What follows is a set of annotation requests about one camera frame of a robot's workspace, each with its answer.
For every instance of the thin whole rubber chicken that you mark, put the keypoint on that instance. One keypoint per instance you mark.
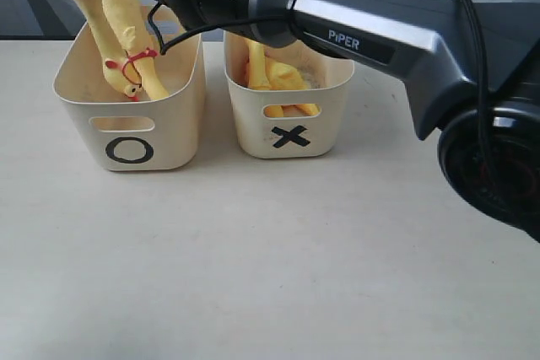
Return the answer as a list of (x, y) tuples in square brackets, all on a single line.
[(118, 72)]

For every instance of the cream bin marked O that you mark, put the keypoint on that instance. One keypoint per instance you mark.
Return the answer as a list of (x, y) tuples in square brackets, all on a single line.
[(141, 135)]

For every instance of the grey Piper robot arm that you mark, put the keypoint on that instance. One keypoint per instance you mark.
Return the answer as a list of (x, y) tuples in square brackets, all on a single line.
[(471, 70)]

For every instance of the headless rubber chicken body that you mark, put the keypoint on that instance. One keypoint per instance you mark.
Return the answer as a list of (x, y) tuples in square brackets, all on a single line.
[(265, 73)]

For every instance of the cream bin marked X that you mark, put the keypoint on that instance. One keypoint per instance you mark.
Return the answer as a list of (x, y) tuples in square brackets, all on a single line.
[(274, 124)]

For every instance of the large whole rubber chicken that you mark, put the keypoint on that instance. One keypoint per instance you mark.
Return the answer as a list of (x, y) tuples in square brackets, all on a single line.
[(137, 66)]

